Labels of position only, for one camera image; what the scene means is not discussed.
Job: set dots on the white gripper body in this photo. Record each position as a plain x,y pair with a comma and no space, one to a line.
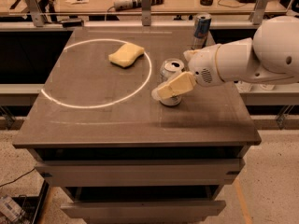
204,66

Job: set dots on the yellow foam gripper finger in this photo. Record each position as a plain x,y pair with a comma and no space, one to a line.
191,54
177,84

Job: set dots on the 7up soda can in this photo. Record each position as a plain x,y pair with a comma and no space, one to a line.
169,68

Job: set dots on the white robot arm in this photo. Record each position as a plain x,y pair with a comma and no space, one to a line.
271,57

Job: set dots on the blue Red Bull can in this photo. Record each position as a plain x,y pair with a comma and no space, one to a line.
200,31

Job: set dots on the yellow sponge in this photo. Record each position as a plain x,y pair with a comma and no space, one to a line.
126,55

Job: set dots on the grey power strip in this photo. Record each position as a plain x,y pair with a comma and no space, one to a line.
131,4

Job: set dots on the upper cabinet drawer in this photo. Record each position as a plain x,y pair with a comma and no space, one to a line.
140,173

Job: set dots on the cabinet drawer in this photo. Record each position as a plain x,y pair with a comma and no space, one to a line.
144,212
140,173

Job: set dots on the lower cabinet drawer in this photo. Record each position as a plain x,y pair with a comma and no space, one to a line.
144,212

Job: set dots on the black crate with box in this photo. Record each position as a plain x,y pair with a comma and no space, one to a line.
23,209

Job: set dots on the metal bracket middle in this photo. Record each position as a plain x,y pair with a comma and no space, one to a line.
146,12

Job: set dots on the metal bracket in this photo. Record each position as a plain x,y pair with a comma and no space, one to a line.
35,13
146,12
256,16

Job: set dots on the metal bracket right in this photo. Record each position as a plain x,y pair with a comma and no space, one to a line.
256,16

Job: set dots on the metal bracket left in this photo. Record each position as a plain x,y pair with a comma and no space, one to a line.
35,13

